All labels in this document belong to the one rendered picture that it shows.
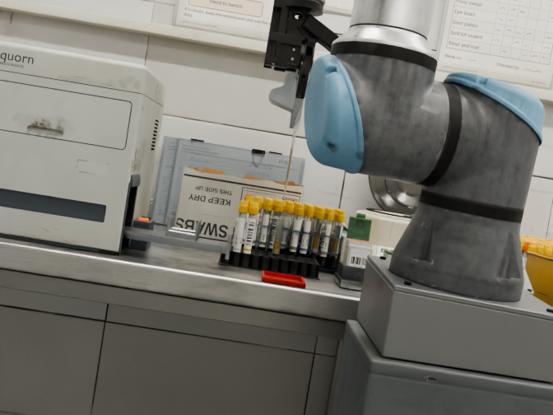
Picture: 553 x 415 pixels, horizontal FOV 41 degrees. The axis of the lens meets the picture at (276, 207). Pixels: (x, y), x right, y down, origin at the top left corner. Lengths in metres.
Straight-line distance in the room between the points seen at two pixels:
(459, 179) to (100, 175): 0.58
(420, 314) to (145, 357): 1.17
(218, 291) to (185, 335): 0.73
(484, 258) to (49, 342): 1.31
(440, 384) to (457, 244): 0.15
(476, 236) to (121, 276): 0.56
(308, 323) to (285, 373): 0.70
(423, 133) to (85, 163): 0.59
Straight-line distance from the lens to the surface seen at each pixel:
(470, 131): 0.79
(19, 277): 1.20
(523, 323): 0.82
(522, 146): 0.83
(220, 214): 1.44
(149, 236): 1.17
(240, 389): 1.87
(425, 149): 0.78
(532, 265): 1.39
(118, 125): 1.17
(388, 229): 1.46
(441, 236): 0.81
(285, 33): 1.28
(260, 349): 1.84
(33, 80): 1.20
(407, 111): 0.77
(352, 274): 1.22
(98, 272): 1.14
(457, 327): 0.79
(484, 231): 0.81
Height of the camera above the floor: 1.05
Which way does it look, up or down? 3 degrees down
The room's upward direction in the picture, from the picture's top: 9 degrees clockwise
